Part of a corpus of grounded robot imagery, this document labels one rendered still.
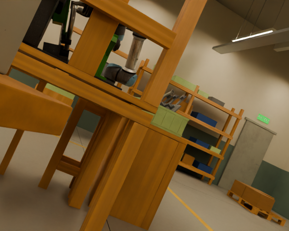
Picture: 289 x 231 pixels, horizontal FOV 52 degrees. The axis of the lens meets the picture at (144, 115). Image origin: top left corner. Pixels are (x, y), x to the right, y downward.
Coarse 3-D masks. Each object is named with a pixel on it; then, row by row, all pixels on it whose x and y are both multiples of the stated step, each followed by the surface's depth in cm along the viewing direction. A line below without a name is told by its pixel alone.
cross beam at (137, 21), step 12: (84, 0) 140; (96, 0) 141; (108, 0) 142; (120, 0) 144; (108, 12) 143; (120, 12) 145; (132, 12) 146; (132, 24) 147; (144, 24) 149; (156, 24) 151; (144, 36) 153; (156, 36) 152; (168, 36) 154; (168, 48) 155
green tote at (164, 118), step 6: (162, 108) 239; (150, 114) 237; (156, 114) 239; (162, 114) 240; (168, 114) 241; (174, 114) 242; (156, 120) 239; (162, 120) 240; (168, 120) 242; (174, 120) 243; (180, 120) 244; (186, 120) 245; (162, 126) 240; (168, 126) 242; (174, 126) 243; (180, 126) 244; (174, 132) 243; (180, 132) 245
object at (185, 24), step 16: (128, 0) 150; (192, 0) 160; (96, 16) 146; (192, 16) 161; (96, 32) 147; (112, 32) 149; (176, 32) 160; (192, 32) 163; (80, 48) 146; (96, 48) 148; (176, 48) 161; (80, 64) 146; (96, 64) 149; (160, 64) 160; (176, 64) 162; (160, 80) 160; (144, 96) 161; (160, 96) 161
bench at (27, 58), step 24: (24, 48) 138; (48, 72) 142; (72, 72) 146; (96, 96) 151; (120, 96) 154; (120, 120) 218; (144, 120) 160; (96, 144) 215; (120, 144) 164; (96, 168) 217; (120, 168) 159; (72, 192) 218; (96, 216) 158
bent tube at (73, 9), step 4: (72, 0) 173; (72, 4) 173; (72, 8) 170; (76, 8) 177; (72, 12) 168; (72, 16) 168; (72, 20) 168; (68, 24) 169; (72, 24) 169; (68, 28) 170; (72, 28) 170; (68, 32) 172; (68, 36) 174; (68, 48) 182
